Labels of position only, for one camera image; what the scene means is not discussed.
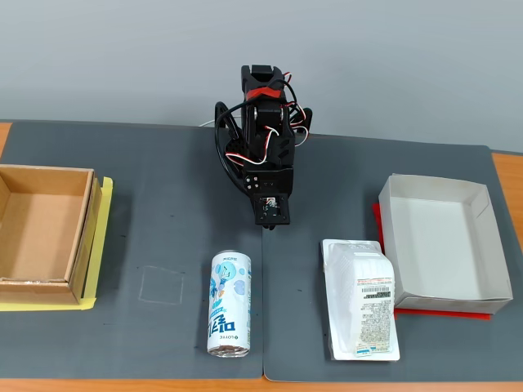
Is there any white red servo wire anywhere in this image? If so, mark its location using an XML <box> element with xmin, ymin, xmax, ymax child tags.
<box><xmin>226</xmin><ymin>125</ymin><xmax>274</xmax><ymax>167</ymax></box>
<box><xmin>267</xmin><ymin>72</ymin><xmax>312</xmax><ymax>146</ymax></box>

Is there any brown cardboard box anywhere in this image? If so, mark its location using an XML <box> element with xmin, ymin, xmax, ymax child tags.
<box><xmin>0</xmin><ymin>163</ymin><xmax>103</xmax><ymax>305</ymax></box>

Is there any grey mat with chalk square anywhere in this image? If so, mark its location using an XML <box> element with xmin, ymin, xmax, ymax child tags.
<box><xmin>0</xmin><ymin>119</ymin><xmax>265</xmax><ymax>381</ymax></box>

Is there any white cardboard box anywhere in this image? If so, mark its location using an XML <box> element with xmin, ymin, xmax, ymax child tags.
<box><xmin>378</xmin><ymin>173</ymin><xmax>514</xmax><ymax>315</ymax></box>

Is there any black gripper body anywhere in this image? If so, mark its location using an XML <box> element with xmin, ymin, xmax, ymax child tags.
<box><xmin>243</xmin><ymin>163</ymin><xmax>296</xmax><ymax>197</ymax></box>

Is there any yellow paper sheet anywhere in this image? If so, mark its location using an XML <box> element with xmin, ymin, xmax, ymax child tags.
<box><xmin>0</xmin><ymin>176</ymin><xmax>114</xmax><ymax>313</ymax></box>

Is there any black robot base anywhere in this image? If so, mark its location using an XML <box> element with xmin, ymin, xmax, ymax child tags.
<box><xmin>214</xmin><ymin>100</ymin><xmax>315</xmax><ymax>164</ymax></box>

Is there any red paper sheet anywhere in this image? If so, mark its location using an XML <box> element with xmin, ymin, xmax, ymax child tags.
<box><xmin>371</xmin><ymin>203</ymin><xmax>491</xmax><ymax>322</ymax></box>

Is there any plain grey mat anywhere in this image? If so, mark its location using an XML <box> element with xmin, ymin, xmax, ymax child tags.
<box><xmin>261</xmin><ymin>134</ymin><xmax>523</xmax><ymax>384</ymax></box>

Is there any white plastic food package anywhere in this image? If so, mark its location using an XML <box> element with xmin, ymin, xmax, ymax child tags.
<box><xmin>320</xmin><ymin>238</ymin><xmax>401</xmax><ymax>363</ymax></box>

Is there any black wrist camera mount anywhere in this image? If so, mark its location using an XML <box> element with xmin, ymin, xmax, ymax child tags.
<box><xmin>253</xmin><ymin>192</ymin><xmax>293</xmax><ymax>227</ymax></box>

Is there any red tape strip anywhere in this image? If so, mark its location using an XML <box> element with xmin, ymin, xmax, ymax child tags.
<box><xmin>246</xmin><ymin>86</ymin><xmax>281</xmax><ymax>100</ymax></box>

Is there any white blue drink can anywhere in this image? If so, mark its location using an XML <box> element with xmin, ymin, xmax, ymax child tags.
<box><xmin>206</xmin><ymin>249</ymin><xmax>252</xmax><ymax>360</ymax></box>

